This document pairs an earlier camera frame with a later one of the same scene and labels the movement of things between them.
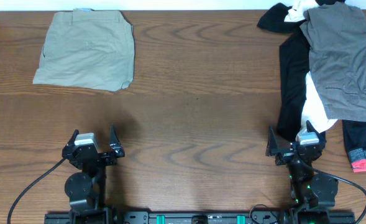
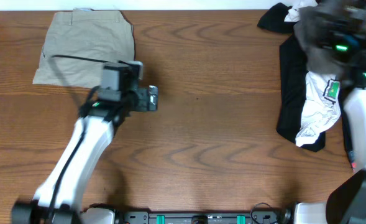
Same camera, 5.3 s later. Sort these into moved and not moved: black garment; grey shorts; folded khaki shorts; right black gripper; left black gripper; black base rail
Moved: grey shorts; left black gripper; right black gripper
Not moved: black garment; folded khaki shorts; black base rail
